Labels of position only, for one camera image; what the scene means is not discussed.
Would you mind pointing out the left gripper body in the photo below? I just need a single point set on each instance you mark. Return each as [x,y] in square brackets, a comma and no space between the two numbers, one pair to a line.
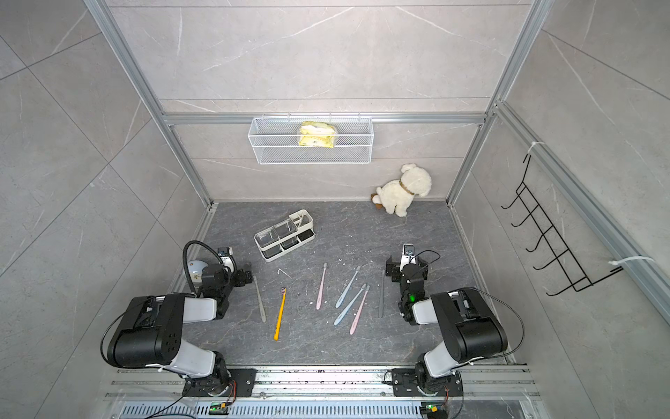
[239,280]

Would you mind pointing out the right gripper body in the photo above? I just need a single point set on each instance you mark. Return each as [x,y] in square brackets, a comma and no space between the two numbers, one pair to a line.
[395,270]

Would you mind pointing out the dark grey toothbrush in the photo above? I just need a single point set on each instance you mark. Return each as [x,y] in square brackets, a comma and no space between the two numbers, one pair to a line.
[381,306]

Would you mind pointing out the light blue toothbrush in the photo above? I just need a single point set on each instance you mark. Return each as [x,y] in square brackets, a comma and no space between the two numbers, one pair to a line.
[348,307]
[341,298]

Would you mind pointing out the white toothbrush holder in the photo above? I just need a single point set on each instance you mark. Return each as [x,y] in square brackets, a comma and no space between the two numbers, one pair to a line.
[286,236]

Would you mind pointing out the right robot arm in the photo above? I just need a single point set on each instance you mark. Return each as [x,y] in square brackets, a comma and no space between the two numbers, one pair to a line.
[469,329]

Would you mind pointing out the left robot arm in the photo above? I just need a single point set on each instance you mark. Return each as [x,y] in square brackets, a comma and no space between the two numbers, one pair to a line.
[149,334]

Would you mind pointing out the grey-green toothbrush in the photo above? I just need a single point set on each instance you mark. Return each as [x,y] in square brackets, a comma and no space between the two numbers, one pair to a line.
[261,306]

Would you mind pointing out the yellow toothbrush pink bristles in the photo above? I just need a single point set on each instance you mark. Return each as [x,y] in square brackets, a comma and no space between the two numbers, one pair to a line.
[280,315]

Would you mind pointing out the white plush dog toy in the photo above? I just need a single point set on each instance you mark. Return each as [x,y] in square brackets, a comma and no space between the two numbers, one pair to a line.
[396,196]

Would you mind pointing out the yellow packet in basket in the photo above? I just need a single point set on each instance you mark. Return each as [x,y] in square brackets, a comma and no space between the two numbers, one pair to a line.
[317,135]

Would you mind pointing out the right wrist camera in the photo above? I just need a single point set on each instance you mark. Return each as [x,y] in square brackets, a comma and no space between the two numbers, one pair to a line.
[408,255]

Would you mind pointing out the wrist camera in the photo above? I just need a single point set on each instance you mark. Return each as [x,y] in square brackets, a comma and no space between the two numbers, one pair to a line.
[408,255]
[226,255]

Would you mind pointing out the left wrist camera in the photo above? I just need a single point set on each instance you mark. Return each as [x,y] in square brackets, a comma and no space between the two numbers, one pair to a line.
[226,255]

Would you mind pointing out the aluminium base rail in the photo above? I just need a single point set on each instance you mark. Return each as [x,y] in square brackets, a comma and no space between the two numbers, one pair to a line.
[374,391]

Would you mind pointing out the white wire wall basket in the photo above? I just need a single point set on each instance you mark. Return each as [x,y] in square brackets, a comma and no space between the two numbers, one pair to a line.
[274,141]

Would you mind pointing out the black wall hook rack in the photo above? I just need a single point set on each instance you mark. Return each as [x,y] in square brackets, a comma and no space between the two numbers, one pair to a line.
[551,239]

